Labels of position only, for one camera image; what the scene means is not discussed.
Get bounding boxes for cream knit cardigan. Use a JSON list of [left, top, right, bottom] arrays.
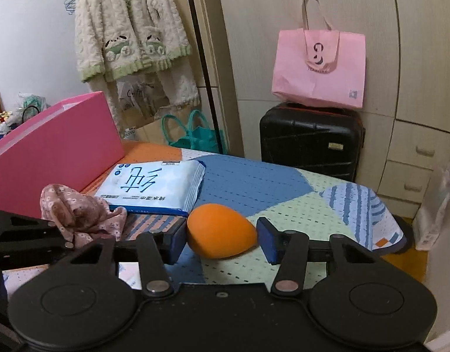
[[75, 0, 199, 124]]

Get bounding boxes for teal tote bag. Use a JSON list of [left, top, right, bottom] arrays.
[[160, 109, 227, 154]]

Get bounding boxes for large wet wipes pack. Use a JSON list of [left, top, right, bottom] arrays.
[[94, 160, 206, 216]]

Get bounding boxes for beige wooden wardrobe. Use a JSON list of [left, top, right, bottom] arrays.
[[206, 0, 450, 218]]

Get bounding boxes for pink floral fabric scrunchie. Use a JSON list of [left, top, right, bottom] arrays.
[[40, 184, 127, 249]]

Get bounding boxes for black suitcase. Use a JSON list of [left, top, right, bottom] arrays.
[[259, 103, 365, 182]]

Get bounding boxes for flower bouquet clutter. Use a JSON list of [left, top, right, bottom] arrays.
[[0, 93, 50, 139]]

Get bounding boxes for black clothes rack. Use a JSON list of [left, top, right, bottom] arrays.
[[182, 0, 230, 155]]

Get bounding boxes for patchwork patterned tablecloth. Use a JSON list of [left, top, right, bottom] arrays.
[[1, 139, 408, 297]]

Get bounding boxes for blue clothes hangers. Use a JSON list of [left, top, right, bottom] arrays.
[[63, 0, 75, 15]]

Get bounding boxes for white plastic bag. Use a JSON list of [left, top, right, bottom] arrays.
[[413, 161, 450, 251]]

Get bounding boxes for orange soft egg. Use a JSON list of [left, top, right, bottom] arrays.
[[187, 204, 258, 259]]

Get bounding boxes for pink tote bag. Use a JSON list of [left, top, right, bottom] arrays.
[[272, 16, 366, 109]]

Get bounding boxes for pink cardboard box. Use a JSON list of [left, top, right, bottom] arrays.
[[0, 92, 125, 218]]

